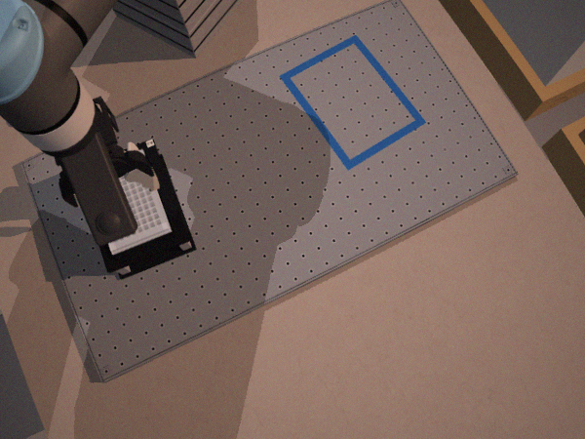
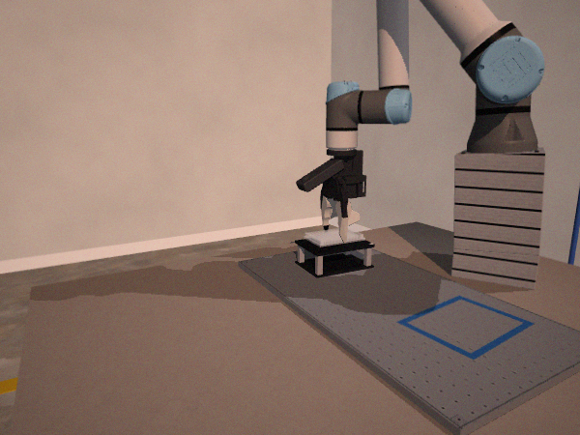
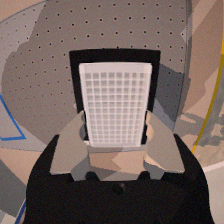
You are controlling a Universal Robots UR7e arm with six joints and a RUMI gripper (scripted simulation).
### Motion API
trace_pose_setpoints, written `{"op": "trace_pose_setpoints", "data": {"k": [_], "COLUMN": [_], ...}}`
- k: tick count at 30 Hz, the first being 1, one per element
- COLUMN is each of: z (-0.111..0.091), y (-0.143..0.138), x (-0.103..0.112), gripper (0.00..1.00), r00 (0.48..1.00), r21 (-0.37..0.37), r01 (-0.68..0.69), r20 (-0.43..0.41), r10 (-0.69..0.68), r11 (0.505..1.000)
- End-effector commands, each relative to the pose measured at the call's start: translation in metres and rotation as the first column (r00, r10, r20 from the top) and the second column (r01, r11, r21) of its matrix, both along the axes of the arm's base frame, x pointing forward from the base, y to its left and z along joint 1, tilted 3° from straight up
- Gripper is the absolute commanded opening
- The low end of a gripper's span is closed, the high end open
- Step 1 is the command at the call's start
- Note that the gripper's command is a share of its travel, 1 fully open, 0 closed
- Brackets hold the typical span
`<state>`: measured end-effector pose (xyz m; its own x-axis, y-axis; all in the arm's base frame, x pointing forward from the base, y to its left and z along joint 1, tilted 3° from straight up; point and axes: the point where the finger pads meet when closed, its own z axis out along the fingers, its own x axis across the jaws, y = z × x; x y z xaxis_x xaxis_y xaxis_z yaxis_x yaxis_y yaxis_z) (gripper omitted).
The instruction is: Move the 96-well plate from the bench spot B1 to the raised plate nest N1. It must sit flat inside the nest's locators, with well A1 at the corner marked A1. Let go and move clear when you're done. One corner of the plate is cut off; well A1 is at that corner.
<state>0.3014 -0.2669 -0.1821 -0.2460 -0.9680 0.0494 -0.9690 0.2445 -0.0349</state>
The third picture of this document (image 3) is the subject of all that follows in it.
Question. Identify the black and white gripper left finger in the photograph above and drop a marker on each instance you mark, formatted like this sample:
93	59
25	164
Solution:
64	160

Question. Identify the blue tape rectangle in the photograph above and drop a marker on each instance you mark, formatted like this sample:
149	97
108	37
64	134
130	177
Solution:
11	138

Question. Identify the white well plate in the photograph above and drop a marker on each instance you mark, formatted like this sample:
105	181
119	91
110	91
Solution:
118	133

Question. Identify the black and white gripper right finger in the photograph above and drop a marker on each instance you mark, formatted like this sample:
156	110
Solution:
169	159

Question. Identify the grey perforated base plate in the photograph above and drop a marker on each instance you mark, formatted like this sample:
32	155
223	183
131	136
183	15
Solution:
35	74

